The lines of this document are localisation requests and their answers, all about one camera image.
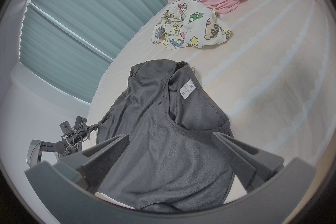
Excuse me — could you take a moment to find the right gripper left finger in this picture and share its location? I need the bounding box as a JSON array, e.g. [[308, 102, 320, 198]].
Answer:
[[56, 134, 130, 193]]

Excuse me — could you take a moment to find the white printed pyjama top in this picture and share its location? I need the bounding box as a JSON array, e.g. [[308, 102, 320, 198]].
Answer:
[[150, 0, 232, 51]]

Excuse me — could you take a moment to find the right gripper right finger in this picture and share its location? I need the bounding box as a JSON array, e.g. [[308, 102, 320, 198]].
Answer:
[[211, 132, 284, 190]]

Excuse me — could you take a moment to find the pink garment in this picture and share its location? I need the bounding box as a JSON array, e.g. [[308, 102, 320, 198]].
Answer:
[[181, 0, 249, 17]]

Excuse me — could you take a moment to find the bed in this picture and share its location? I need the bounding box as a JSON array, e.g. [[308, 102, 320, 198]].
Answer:
[[85, 0, 336, 205]]

